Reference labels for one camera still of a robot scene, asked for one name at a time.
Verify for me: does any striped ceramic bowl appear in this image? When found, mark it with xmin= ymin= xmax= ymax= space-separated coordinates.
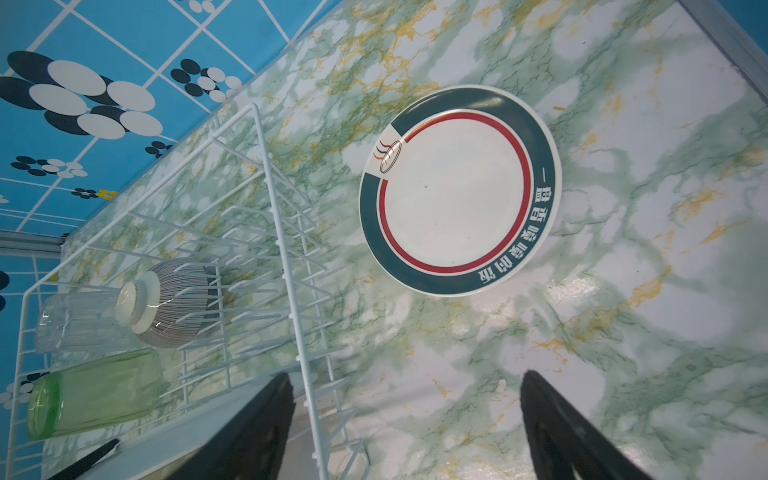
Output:
xmin=115 ymin=258 xmax=220 ymax=348

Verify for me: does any white wire dish rack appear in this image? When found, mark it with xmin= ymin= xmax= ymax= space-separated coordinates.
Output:
xmin=1 ymin=105 xmax=371 ymax=479

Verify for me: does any white plate green red rim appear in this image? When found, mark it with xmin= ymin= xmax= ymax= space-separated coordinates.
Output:
xmin=359 ymin=85 xmax=562 ymax=297

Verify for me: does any green glass tumbler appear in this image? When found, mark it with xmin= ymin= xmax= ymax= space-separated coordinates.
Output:
xmin=26 ymin=349 xmax=163 ymax=440

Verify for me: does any clear glass tumbler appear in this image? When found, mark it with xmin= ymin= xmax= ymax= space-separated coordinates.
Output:
xmin=34 ymin=290 xmax=144 ymax=353

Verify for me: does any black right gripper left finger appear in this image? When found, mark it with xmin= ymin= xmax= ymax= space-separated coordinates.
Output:
xmin=170 ymin=373 xmax=296 ymax=480

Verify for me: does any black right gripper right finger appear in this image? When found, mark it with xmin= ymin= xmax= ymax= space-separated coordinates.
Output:
xmin=520 ymin=370 xmax=649 ymax=480

